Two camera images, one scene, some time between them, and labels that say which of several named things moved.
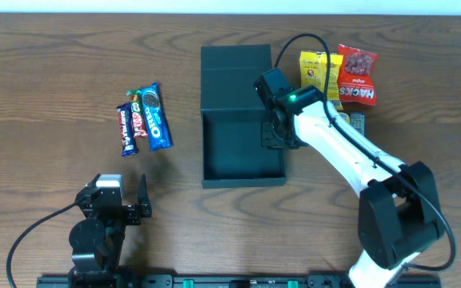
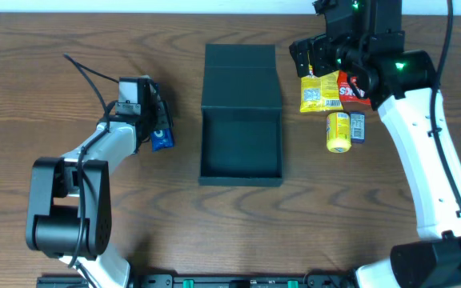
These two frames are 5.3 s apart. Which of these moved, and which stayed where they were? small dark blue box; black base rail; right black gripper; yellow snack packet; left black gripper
Moved: right black gripper; left black gripper
Stayed: small dark blue box; yellow snack packet; black base rail
